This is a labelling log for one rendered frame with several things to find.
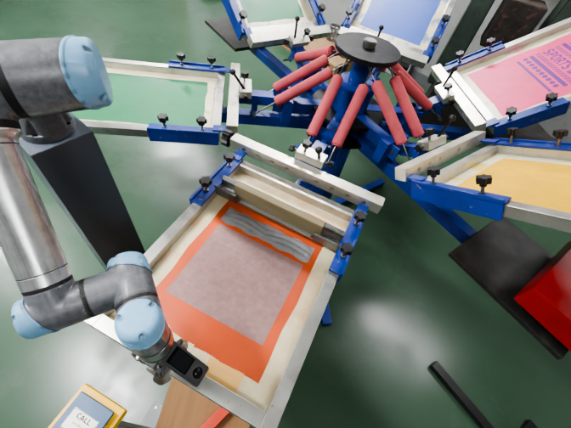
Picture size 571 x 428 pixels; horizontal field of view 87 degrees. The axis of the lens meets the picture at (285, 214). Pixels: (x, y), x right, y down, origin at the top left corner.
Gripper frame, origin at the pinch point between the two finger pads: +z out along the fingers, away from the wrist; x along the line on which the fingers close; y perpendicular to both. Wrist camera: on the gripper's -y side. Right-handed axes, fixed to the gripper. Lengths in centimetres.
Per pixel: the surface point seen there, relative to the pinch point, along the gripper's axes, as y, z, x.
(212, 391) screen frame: -11.1, -0.8, 0.5
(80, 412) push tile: 13.8, 1.1, 17.4
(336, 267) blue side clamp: -27, -2, -48
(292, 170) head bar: 4, -4, -80
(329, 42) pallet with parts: 95, 85, -437
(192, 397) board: 7, 96, -1
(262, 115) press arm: 38, 5, -118
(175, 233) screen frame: 25.7, -0.8, -32.5
